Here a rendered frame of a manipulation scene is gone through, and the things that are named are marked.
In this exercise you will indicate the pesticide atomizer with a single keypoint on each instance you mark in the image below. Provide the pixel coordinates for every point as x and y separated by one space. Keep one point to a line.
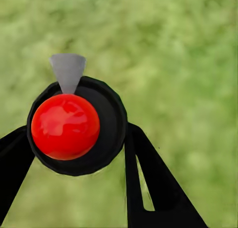
79 124

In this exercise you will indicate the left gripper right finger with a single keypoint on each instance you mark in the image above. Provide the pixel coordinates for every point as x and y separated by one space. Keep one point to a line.
173 209

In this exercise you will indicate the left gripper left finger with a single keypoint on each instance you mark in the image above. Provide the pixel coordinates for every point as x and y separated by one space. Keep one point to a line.
16 157

